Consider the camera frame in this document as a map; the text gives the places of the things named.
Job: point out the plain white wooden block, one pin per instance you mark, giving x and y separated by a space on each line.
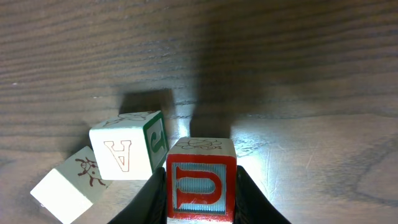
71 188

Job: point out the wooden block green top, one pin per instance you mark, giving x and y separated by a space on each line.
130 146

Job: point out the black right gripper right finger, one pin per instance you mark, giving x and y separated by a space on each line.
251 205

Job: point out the wooden block red U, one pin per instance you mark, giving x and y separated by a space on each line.
201 179

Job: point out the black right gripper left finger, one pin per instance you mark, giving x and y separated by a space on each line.
149 206

